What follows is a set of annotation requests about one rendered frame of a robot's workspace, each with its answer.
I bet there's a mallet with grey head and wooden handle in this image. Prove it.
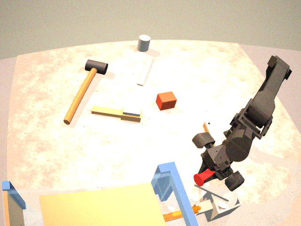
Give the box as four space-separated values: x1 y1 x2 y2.
63 59 108 125

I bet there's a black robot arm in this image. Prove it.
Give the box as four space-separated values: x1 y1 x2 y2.
203 55 292 174

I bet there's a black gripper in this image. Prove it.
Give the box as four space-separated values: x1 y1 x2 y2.
192 132 245 191

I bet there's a grey cylinder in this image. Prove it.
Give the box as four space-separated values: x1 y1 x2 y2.
137 35 151 52

